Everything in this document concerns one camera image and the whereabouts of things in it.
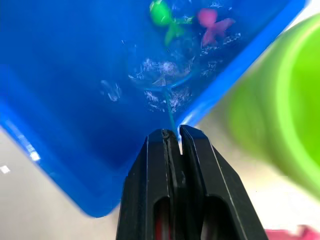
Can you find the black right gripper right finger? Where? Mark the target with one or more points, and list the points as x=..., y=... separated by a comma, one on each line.
x=212, y=185

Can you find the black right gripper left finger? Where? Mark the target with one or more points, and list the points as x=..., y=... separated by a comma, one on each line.
x=142, y=180

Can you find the small fish net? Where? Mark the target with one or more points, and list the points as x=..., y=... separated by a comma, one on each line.
x=172, y=80

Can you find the pink plastic bucket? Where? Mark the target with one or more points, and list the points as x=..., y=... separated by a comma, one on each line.
x=295, y=233

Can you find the blue plastic tub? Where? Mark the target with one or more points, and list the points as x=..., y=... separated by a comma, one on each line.
x=82, y=100

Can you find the green plastic bucket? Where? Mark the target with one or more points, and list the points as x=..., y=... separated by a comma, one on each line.
x=282, y=105

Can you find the pink toy fish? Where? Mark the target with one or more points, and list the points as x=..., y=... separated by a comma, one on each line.
x=212, y=25

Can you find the green toy fish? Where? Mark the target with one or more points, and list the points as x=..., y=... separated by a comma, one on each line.
x=162, y=17

